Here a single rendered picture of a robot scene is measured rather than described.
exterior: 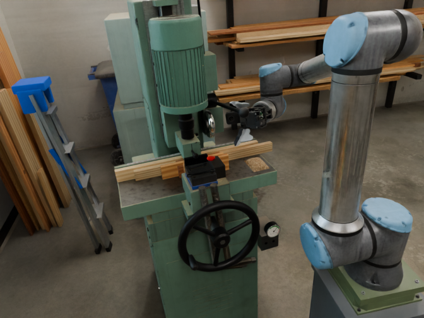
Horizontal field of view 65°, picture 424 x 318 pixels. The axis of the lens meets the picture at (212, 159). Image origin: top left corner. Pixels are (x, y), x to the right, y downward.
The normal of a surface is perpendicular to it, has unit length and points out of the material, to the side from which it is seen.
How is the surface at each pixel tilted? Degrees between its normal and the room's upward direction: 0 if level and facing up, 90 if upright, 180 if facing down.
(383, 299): 90
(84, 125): 90
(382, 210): 6
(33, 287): 0
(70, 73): 90
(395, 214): 6
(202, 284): 90
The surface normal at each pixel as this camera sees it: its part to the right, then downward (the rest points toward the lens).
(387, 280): 0.00, 0.17
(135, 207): 0.31, 0.44
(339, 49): -0.97, 0.04
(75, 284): -0.07, -0.87
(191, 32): 0.60, 0.35
